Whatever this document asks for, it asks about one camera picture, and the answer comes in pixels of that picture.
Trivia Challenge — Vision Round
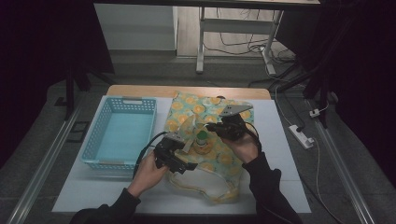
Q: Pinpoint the person's right hand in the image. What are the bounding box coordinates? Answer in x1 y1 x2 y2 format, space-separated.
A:
222 133 260 165

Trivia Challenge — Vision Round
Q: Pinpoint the white table mat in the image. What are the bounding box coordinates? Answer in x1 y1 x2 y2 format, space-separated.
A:
51 95 312 215

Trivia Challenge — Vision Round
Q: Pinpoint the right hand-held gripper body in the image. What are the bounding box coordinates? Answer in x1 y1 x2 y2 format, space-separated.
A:
214 104 254 142

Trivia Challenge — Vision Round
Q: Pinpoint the black stand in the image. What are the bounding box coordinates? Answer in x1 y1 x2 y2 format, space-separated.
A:
274 55 332 129
64 54 116 121

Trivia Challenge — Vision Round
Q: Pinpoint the black plug with cable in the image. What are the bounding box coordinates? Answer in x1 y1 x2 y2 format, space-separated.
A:
275 90 307 133

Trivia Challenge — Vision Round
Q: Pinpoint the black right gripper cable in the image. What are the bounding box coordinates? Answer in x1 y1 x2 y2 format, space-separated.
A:
244 120 263 148

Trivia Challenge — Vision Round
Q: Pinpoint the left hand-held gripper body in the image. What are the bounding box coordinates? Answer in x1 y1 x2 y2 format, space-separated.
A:
153 132 189 171

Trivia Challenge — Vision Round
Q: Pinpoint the thin white cable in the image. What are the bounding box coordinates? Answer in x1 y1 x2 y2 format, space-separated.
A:
312 138 345 224

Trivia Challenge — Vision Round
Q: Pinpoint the black floor plate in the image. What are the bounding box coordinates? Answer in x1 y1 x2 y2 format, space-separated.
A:
66 120 91 144

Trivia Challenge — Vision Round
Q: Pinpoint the person's left hand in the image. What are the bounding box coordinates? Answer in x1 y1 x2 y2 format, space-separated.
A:
127 151 170 199

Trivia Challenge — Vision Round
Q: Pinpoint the orange-print cloth bag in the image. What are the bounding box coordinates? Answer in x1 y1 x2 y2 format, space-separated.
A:
163 91 256 205

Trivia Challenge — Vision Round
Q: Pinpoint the metal floor rail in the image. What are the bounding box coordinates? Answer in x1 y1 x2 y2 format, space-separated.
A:
6 92 86 224
306 99 378 224

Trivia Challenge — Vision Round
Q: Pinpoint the round golden candy tin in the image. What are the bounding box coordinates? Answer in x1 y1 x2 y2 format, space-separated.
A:
192 141 213 155

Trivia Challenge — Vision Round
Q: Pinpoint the white cabinet panel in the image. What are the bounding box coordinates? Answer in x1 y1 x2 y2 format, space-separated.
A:
93 3 179 51

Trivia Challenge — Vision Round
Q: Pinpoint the white power strip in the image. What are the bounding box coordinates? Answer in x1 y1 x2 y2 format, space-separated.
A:
288 124 316 149

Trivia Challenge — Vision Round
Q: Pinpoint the blue plastic basket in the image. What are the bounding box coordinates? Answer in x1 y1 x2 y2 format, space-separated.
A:
79 95 158 172

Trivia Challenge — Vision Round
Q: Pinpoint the tangle of black floor cables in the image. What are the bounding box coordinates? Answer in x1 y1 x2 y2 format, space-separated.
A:
204 8 297 64

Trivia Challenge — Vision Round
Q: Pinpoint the white-legged desk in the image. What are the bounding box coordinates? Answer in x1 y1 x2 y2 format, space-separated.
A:
92 0 321 76

